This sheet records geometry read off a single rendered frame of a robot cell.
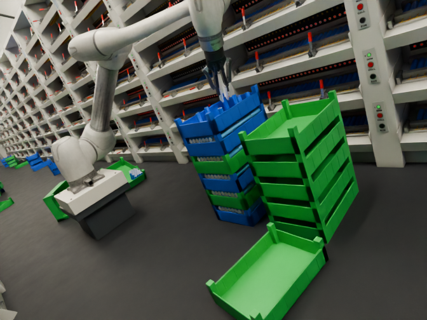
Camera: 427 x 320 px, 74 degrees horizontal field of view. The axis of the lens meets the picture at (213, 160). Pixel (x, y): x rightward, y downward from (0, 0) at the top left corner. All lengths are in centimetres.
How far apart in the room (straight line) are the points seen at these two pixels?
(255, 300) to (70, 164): 115
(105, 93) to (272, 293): 121
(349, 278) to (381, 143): 59
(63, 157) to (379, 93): 144
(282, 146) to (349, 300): 42
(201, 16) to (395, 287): 96
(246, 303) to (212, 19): 90
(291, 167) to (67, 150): 116
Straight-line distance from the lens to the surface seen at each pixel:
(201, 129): 102
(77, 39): 139
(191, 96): 176
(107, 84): 156
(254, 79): 142
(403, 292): 86
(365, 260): 93
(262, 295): 90
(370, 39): 116
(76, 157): 164
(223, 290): 94
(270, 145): 85
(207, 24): 107
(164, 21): 126
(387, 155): 130
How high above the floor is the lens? 65
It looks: 19 degrees down
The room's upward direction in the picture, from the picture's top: 23 degrees counter-clockwise
